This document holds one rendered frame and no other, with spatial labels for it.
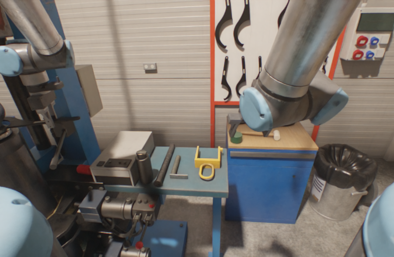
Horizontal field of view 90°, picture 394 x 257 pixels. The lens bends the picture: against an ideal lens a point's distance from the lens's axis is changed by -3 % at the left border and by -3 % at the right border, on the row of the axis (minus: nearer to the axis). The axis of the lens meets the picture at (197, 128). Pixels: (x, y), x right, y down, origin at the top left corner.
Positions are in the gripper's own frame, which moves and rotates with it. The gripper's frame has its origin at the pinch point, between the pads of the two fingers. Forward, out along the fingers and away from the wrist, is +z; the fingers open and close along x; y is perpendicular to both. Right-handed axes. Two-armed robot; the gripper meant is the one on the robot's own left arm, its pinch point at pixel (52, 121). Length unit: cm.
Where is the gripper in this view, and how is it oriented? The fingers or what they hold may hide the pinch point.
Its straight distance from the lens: 110.3
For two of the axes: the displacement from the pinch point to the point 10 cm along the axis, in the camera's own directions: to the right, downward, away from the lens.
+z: 0.3, 8.8, 4.8
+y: -9.8, 1.3, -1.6
